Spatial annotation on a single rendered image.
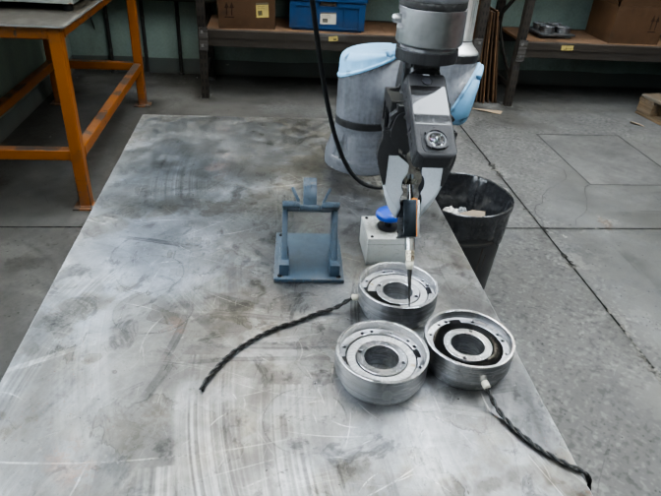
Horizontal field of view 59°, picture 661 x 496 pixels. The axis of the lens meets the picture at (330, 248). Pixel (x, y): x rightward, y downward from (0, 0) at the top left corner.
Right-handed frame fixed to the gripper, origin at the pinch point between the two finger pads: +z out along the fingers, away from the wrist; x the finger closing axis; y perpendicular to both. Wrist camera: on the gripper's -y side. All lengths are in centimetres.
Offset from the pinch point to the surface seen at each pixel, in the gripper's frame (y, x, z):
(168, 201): 25.7, 36.1, 13.1
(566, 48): 338, -173, 53
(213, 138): 55, 32, 13
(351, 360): -16.7, 7.9, 10.2
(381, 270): 1.2, 2.4, 10.0
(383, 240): 7.1, 1.4, 8.9
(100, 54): 383, 157, 82
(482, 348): -13.8, -8.1, 11.0
